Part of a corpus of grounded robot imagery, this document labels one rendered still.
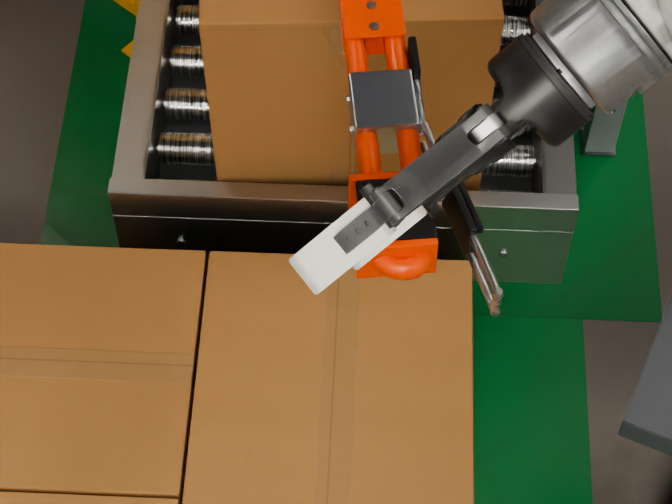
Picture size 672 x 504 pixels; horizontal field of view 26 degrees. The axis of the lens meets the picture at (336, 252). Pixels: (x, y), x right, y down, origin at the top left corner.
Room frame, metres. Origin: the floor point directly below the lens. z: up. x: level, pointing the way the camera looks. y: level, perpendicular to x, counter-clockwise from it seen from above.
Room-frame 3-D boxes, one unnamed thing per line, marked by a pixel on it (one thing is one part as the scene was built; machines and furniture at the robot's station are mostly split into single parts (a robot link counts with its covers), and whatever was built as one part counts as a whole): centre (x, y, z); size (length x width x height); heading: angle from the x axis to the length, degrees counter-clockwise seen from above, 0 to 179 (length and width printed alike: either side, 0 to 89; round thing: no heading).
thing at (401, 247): (0.75, -0.05, 1.27); 0.08 x 0.07 x 0.05; 5
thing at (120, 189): (1.24, -0.01, 0.58); 0.70 x 0.03 x 0.06; 87
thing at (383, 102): (0.88, -0.05, 1.26); 0.07 x 0.07 x 0.04; 5
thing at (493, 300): (0.81, -0.11, 1.27); 0.31 x 0.03 x 0.05; 18
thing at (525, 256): (1.24, -0.01, 0.48); 0.70 x 0.03 x 0.15; 87
